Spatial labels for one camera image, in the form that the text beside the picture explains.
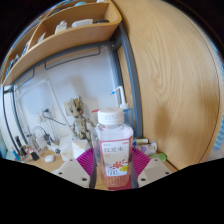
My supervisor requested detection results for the teal striped towel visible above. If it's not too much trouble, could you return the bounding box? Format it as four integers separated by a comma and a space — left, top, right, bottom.
213, 128, 224, 152

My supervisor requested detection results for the wooden shelf unit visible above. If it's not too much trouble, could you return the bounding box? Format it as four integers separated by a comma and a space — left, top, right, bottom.
0, 0, 123, 88

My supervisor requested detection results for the white power strip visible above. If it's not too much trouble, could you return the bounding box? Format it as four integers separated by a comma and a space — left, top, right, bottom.
36, 133, 63, 154

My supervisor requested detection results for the white tissue pack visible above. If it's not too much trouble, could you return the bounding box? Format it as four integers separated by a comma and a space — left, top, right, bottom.
59, 134, 91, 160

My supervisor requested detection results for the brown tree creature figurine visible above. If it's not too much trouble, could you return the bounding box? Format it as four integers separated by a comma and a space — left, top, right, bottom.
64, 96, 96, 141

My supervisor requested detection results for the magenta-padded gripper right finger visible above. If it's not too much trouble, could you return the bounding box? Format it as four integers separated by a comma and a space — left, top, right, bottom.
131, 147, 173, 188

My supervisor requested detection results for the clear pink-labelled drink bottle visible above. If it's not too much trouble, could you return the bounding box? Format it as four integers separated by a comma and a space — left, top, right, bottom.
91, 107, 135, 188

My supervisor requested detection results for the blue white-nozzle wash bottle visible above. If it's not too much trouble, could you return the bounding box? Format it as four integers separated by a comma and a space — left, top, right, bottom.
110, 85, 136, 134

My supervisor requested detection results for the green packet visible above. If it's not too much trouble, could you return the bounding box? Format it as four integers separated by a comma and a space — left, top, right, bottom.
148, 152, 168, 163

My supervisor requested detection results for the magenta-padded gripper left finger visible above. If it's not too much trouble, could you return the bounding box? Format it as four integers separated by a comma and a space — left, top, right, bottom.
51, 148, 98, 189

